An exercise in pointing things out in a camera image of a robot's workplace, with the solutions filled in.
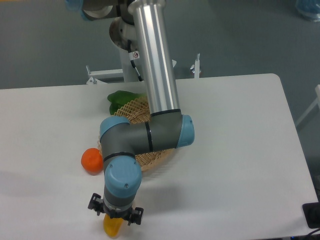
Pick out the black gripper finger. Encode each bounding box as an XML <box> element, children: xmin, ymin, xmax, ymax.
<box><xmin>126</xmin><ymin>207</ymin><xmax>144</xmax><ymax>226</ymax></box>
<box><xmin>87</xmin><ymin>193</ymin><xmax>103</xmax><ymax>216</ymax></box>

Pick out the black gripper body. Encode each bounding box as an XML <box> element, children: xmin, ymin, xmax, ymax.
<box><xmin>102</xmin><ymin>198</ymin><xmax>133</xmax><ymax>220</ymax></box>

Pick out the yellow mango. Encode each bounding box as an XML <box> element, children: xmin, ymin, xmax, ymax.
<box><xmin>103</xmin><ymin>214</ymin><xmax>124</xmax><ymax>238</ymax></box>

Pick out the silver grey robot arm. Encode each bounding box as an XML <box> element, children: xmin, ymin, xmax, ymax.
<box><xmin>65</xmin><ymin>0</ymin><xmax>195</xmax><ymax>225</ymax></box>

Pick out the orange tangerine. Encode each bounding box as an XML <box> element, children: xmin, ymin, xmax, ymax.
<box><xmin>80</xmin><ymin>148</ymin><xmax>103</xmax><ymax>175</ymax></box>

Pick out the woven wicker basket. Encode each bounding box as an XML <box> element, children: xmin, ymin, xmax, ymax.
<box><xmin>98</xmin><ymin>96</ymin><xmax>174</xmax><ymax>172</ymax></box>

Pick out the green bok choy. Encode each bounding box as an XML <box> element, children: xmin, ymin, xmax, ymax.
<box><xmin>107</xmin><ymin>90</ymin><xmax>147</xmax><ymax>115</ymax></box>

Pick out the black device at table edge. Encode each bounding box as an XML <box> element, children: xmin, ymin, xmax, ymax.
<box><xmin>302</xmin><ymin>202</ymin><xmax>320</xmax><ymax>229</ymax></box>

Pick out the blue bag in background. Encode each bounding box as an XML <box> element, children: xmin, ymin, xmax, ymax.
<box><xmin>295</xmin><ymin>0</ymin><xmax>320</xmax><ymax>22</ymax></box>

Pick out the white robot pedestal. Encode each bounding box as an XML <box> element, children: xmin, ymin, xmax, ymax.
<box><xmin>85</xmin><ymin>17</ymin><xmax>203</xmax><ymax>85</ymax></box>

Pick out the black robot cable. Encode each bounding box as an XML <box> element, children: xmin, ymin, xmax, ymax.
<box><xmin>126</xmin><ymin>39</ymin><xmax>145</xmax><ymax>82</ymax></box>

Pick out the white frame at right edge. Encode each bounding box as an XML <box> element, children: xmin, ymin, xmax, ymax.
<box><xmin>295</xmin><ymin>84</ymin><xmax>320</xmax><ymax>131</ymax></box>

